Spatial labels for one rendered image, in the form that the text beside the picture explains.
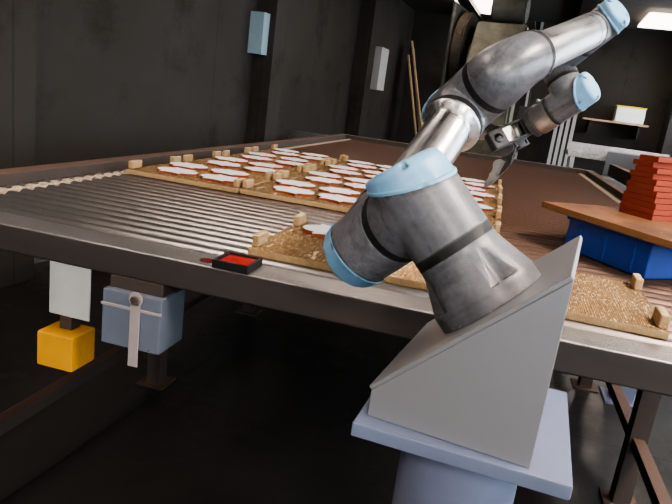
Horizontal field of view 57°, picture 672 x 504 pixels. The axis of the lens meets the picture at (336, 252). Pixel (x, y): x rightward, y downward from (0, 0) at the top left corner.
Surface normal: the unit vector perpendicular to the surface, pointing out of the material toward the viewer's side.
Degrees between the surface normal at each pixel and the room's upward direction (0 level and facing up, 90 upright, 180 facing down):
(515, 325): 90
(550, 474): 0
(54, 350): 90
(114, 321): 90
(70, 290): 90
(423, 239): 101
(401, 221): 108
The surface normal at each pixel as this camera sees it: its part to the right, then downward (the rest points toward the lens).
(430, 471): -0.65, 0.11
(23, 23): 0.94, 0.20
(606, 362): -0.25, 0.21
